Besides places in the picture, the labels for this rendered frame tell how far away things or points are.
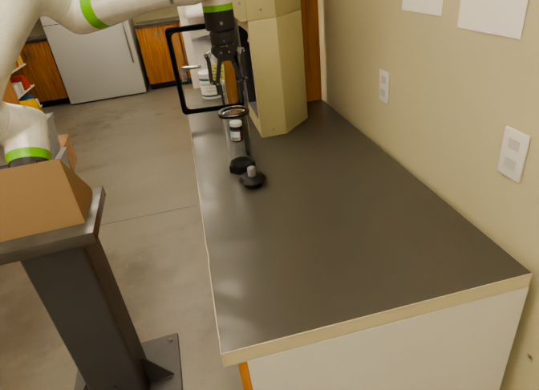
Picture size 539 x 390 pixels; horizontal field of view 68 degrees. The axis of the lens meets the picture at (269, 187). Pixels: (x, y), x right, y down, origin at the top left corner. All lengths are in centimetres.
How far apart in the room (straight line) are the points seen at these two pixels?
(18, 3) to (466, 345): 145
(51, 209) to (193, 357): 105
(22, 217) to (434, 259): 117
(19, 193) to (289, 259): 82
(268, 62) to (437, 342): 114
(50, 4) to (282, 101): 88
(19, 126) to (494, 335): 144
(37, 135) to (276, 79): 88
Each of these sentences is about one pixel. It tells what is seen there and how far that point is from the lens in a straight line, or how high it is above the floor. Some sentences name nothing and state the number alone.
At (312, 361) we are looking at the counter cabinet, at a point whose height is 85.
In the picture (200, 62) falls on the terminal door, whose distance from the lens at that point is 195.
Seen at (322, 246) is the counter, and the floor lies 94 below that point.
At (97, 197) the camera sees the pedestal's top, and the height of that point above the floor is 94.
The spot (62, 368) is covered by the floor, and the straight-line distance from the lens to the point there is 234.
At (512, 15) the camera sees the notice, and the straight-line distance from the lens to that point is 104.
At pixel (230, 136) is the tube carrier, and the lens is 139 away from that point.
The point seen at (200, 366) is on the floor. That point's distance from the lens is 206.
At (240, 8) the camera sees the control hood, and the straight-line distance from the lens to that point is 160.
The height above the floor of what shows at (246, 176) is 98.
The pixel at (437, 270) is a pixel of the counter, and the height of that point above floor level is 94.
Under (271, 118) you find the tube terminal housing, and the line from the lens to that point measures 171.
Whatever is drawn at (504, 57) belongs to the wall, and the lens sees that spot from 106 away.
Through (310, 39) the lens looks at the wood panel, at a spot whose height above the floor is 124.
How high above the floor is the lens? 160
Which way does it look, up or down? 30 degrees down
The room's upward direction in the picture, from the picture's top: 7 degrees counter-clockwise
